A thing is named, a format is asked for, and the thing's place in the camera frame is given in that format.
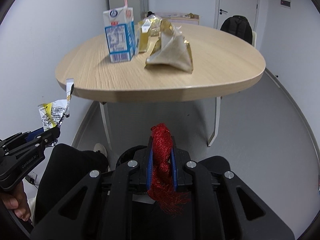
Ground white left shoe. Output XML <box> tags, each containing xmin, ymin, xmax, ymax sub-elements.
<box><xmin>93</xmin><ymin>143</ymin><xmax>108</xmax><ymax>158</ymax></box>

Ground white chair wooden legs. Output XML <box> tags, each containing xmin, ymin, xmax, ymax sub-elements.
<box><xmin>252</xmin><ymin>31</ymin><xmax>257</xmax><ymax>48</ymax></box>

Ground gold foil snack bag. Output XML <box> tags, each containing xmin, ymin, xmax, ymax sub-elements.
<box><xmin>136</xmin><ymin>15</ymin><xmax>194</xmax><ymax>74</ymax></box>

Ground black trouser legs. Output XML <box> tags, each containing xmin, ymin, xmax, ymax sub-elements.
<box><xmin>34</xmin><ymin>144</ymin><xmax>110</xmax><ymax>224</ymax></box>

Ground blue white milk carton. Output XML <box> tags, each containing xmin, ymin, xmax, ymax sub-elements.
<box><xmin>103</xmin><ymin>0</ymin><xmax>136</xmax><ymax>63</ymax></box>

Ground black wall plug adapter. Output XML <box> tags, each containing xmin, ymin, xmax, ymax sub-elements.
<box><xmin>25</xmin><ymin>172</ymin><xmax>37</xmax><ymax>185</ymax></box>

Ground round wooden table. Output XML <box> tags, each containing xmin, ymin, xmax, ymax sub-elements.
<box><xmin>55</xmin><ymin>22</ymin><xmax>266</xmax><ymax>148</ymax></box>

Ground white door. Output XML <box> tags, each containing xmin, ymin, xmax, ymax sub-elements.
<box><xmin>216</xmin><ymin>0</ymin><xmax>259</xmax><ymax>29</ymax></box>

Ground yellow white snack wrapper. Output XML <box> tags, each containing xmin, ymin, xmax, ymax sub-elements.
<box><xmin>38</xmin><ymin>79</ymin><xmax>74</xmax><ymax>131</ymax></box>

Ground person's left hand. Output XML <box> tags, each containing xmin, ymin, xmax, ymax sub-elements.
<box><xmin>1</xmin><ymin>181</ymin><xmax>31</xmax><ymax>222</ymax></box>

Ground wall intercom panel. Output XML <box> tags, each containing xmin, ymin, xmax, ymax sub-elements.
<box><xmin>280</xmin><ymin>0</ymin><xmax>291</xmax><ymax>8</ymax></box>

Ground pink drawer cabinet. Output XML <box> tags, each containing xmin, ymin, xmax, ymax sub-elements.
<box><xmin>142</xmin><ymin>12</ymin><xmax>200</xmax><ymax>25</ymax></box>

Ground black trash bin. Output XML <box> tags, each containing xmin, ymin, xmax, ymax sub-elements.
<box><xmin>115</xmin><ymin>145</ymin><xmax>148</xmax><ymax>171</ymax></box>

